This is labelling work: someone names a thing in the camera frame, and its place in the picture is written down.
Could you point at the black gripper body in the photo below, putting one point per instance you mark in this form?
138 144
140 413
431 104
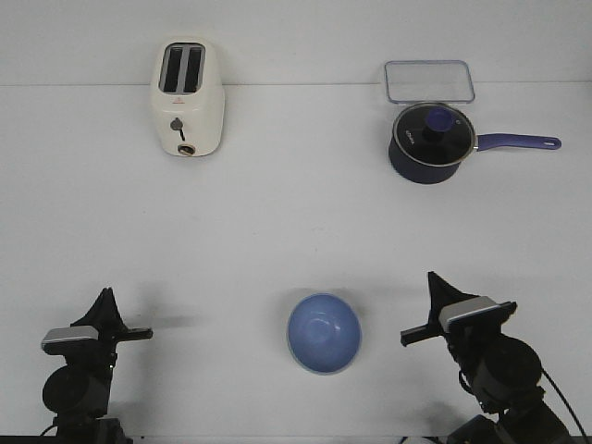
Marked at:
104 352
467 337

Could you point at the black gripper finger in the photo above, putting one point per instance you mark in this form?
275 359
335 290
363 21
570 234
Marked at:
432 278
112 309
449 295
96 314

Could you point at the blue bowl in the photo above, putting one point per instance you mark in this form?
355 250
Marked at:
323 334

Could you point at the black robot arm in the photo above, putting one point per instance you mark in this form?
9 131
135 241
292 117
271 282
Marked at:
78 393
501 372

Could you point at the glass pot lid blue knob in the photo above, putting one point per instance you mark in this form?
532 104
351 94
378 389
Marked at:
432 122

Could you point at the white two-slot toaster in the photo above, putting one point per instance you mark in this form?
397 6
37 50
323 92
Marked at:
187 97

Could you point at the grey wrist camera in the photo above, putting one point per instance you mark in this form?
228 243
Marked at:
458 311
66 340

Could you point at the blue saucepan with handle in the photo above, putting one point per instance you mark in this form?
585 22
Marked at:
434 162

